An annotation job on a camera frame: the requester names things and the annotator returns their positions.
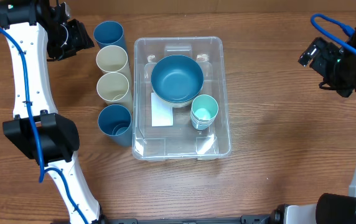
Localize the dark blue bowl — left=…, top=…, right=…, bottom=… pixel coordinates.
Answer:
left=151, top=55, right=204, bottom=104

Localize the mint green small cup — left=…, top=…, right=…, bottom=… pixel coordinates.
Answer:
left=191, top=95, right=219, bottom=121

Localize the light blue small cup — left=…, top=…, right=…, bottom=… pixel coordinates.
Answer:
left=192, top=123, right=210, bottom=131

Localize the pink small cup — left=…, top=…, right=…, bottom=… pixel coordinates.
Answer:
left=190, top=113, right=215, bottom=125

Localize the grey small cup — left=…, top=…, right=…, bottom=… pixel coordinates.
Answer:
left=191, top=117, right=215, bottom=130

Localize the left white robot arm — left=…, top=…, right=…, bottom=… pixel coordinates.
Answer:
left=0, top=0, right=108, bottom=223

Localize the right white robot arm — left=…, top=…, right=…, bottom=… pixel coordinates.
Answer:
left=264, top=37, right=356, bottom=223

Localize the clear plastic storage container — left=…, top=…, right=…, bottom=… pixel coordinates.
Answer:
left=132, top=37, right=232, bottom=161

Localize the far dark blue tall cup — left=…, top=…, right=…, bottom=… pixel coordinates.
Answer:
left=93, top=21, right=127, bottom=52

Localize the dark blue tall cup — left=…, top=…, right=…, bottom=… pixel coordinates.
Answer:
left=93, top=21, right=127, bottom=52
left=98, top=105, right=133, bottom=147

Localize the far cream tall cup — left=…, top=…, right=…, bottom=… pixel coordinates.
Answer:
left=96, top=45, right=133, bottom=84

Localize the cream tall cup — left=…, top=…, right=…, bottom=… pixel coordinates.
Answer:
left=96, top=72, right=133, bottom=113
left=96, top=45, right=133, bottom=84

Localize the near cream tall cup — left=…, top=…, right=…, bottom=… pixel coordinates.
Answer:
left=96, top=72, right=133, bottom=113

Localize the near dark blue tall cup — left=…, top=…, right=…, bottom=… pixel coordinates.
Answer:
left=98, top=105, right=133, bottom=147

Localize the white paper label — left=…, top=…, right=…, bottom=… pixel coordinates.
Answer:
left=151, top=93, right=173, bottom=127

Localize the right blue cable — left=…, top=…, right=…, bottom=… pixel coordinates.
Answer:
left=309, top=13, right=356, bottom=75

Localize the blue cable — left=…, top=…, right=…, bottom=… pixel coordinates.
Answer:
left=309, top=13, right=356, bottom=75
left=0, top=23, right=90, bottom=224

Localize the left blue cable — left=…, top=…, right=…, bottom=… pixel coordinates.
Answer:
left=0, top=23, right=90, bottom=224

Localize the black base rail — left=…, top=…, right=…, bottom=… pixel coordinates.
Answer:
left=93, top=204, right=288, bottom=224

